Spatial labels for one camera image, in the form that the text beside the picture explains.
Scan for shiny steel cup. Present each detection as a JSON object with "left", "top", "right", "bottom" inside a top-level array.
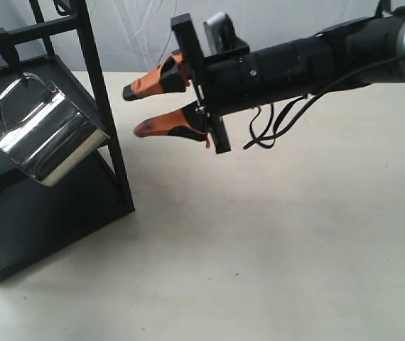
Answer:
[{"left": 0, "top": 72, "right": 110, "bottom": 187}]

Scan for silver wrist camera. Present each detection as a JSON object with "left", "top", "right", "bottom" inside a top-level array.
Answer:
[{"left": 203, "top": 11, "right": 250, "bottom": 55}]

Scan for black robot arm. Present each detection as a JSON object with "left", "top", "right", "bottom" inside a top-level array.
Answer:
[{"left": 122, "top": 1, "right": 405, "bottom": 153}]

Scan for white backdrop curtain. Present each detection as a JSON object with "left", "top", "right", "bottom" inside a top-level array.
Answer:
[{"left": 0, "top": 0, "right": 405, "bottom": 74}]

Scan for black cable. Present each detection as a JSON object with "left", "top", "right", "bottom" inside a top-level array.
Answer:
[{"left": 242, "top": 49, "right": 405, "bottom": 151}]

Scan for black metal shelf rack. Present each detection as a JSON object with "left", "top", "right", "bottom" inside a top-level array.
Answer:
[{"left": 0, "top": 1, "right": 134, "bottom": 283}]

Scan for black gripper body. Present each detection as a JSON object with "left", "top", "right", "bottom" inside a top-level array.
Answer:
[{"left": 171, "top": 13, "right": 245, "bottom": 154}]

